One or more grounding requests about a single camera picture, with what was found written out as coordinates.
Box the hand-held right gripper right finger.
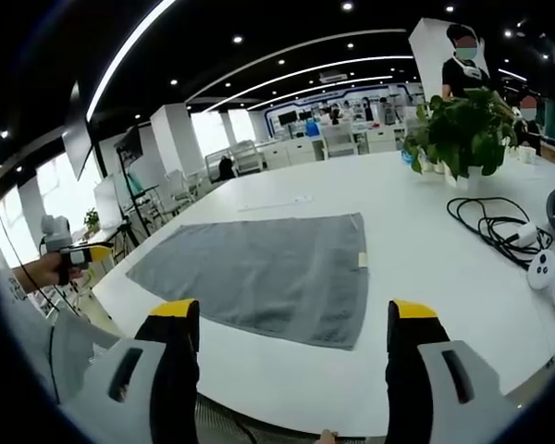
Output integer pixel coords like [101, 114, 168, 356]
[384, 299, 531, 444]

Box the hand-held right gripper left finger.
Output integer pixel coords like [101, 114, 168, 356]
[57, 299, 202, 444]

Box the grey towel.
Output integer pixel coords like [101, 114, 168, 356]
[125, 212, 371, 352]

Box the person's left hand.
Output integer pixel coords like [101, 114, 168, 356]
[14, 253, 85, 293]

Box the black tripod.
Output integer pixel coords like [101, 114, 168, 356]
[113, 215, 142, 263]

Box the person's light grey shirt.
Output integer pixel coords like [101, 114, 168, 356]
[0, 267, 124, 417]

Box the white table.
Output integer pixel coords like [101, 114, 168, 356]
[90, 150, 555, 438]

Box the white handheld controller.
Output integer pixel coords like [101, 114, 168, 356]
[526, 251, 555, 318]

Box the white power adapter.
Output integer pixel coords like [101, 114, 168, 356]
[508, 222, 538, 247]

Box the blue bottle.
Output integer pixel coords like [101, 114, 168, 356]
[400, 150, 423, 173]

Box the green potted plant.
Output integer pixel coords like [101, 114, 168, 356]
[402, 86, 522, 191]

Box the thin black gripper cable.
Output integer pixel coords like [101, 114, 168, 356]
[0, 203, 82, 320]

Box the black coiled cable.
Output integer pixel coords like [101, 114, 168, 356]
[445, 196, 555, 270]

